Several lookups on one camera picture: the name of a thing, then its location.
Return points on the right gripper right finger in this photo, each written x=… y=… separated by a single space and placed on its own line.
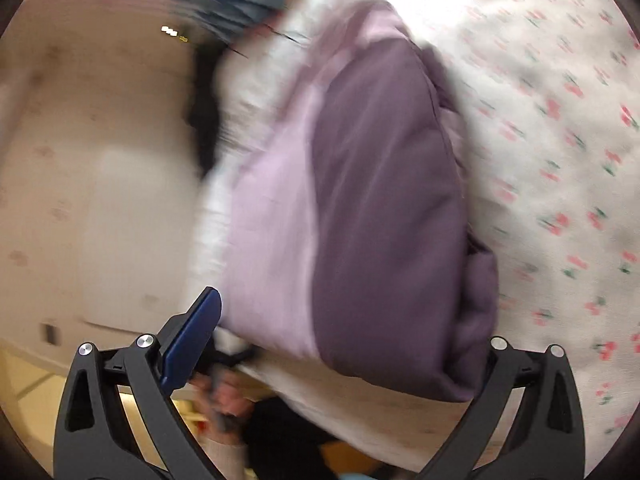
x=546 y=439

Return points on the lilac purple jacket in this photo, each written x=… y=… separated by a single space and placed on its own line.
x=349 y=239

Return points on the blue cartoon curtain left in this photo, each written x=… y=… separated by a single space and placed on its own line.
x=227 y=20

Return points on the person's hand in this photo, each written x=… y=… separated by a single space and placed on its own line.
x=219 y=399

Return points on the black clothing pile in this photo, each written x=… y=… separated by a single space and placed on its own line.
x=203 y=113

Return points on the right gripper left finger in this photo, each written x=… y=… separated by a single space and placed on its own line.
x=116 y=418

